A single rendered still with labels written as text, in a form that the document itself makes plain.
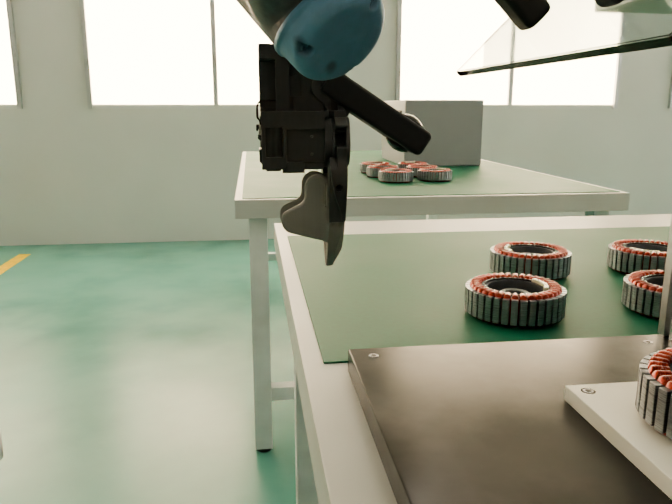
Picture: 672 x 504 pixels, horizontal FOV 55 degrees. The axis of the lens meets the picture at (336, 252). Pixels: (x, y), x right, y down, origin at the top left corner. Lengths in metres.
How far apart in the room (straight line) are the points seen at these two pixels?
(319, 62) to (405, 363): 0.26
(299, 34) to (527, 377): 0.32
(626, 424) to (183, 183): 4.54
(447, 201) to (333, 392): 1.26
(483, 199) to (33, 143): 3.81
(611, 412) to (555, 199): 1.43
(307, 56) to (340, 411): 0.27
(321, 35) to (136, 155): 4.50
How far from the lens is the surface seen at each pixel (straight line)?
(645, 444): 0.45
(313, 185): 0.61
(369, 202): 1.72
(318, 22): 0.43
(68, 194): 5.04
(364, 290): 0.84
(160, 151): 4.88
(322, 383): 0.57
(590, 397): 0.50
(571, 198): 1.91
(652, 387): 0.46
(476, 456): 0.43
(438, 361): 0.57
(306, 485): 1.48
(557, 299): 0.73
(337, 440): 0.49
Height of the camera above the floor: 0.98
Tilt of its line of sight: 13 degrees down
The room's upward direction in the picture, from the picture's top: straight up
